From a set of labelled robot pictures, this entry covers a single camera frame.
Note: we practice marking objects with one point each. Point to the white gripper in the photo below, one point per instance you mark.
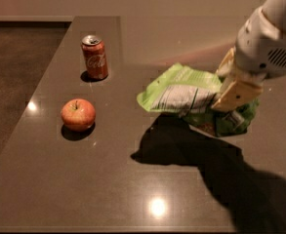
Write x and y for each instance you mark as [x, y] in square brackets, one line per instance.
[263, 46]

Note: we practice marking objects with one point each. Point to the red apple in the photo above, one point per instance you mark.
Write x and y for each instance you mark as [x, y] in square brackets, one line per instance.
[78, 115]

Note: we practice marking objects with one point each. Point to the green rice chip bag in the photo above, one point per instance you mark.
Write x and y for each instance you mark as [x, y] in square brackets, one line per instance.
[189, 93]

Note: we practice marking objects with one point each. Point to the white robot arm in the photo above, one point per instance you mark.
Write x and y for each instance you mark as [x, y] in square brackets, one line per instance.
[275, 12]

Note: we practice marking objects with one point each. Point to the red cola can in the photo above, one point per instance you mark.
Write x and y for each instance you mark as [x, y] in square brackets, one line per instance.
[93, 49]

